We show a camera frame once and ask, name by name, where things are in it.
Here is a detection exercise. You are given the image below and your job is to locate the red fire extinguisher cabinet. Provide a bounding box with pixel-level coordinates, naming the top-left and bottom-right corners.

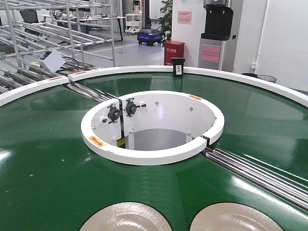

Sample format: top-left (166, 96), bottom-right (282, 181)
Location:
top-left (164, 40), bottom-right (185, 65)

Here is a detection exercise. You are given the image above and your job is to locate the blue lit mobile robot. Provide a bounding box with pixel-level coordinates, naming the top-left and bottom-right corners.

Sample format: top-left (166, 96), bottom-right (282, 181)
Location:
top-left (137, 0), bottom-right (162, 46)

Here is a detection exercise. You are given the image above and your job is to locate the green potted plant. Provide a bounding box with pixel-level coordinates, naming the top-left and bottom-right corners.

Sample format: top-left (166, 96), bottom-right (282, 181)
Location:
top-left (158, 0), bottom-right (173, 42)

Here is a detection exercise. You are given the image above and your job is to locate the beige plate black rim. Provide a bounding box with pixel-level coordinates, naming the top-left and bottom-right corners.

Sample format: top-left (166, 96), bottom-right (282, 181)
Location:
top-left (80, 202), bottom-right (172, 231)

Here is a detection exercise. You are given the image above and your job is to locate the white control box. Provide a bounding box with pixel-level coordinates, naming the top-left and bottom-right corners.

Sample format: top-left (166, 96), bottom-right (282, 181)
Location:
top-left (38, 49), bottom-right (65, 72)

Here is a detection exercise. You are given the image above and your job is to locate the steel conveyor rollers right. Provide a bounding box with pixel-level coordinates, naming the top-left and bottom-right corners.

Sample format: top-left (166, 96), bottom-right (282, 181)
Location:
top-left (203, 147), bottom-right (308, 211)

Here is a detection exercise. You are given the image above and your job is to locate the white ring guard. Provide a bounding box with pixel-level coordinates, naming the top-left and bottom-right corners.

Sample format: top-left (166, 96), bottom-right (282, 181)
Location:
top-left (0, 65), bottom-right (308, 107)
top-left (81, 90), bottom-right (225, 166)

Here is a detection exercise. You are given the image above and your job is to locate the wire mesh waste bin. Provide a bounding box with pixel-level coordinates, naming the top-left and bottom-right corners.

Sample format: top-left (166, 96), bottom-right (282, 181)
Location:
top-left (258, 75), bottom-right (277, 83)

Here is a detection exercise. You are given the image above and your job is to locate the black sensor box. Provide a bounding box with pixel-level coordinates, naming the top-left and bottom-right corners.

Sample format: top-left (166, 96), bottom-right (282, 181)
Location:
top-left (171, 57), bottom-right (185, 77)

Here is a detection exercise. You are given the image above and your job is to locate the white inner ring guard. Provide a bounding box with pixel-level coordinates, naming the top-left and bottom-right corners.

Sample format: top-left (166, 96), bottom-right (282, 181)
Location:
top-left (81, 90), bottom-right (225, 166)

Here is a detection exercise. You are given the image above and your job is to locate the pink wall notice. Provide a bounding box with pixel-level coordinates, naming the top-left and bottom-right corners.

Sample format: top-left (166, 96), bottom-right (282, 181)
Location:
top-left (177, 11), bottom-right (192, 25)

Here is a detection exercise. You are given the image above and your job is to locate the black water dispenser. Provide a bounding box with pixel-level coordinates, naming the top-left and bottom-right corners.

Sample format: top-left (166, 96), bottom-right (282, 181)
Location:
top-left (198, 0), bottom-right (233, 70)

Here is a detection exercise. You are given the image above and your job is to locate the white rolling cart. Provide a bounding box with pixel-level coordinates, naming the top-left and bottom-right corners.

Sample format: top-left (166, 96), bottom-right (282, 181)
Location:
top-left (125, 13), bottom-right (142, 34)

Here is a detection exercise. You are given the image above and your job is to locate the metal roller rack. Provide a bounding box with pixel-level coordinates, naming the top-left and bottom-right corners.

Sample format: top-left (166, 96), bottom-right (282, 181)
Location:
top-left (0, 0), bottom-right (114, 94)

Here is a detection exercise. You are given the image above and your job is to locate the white outer ring guard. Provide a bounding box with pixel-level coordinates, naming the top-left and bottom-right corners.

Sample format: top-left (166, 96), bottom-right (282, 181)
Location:
top-left (0, 65), bottom-right (308, 107)

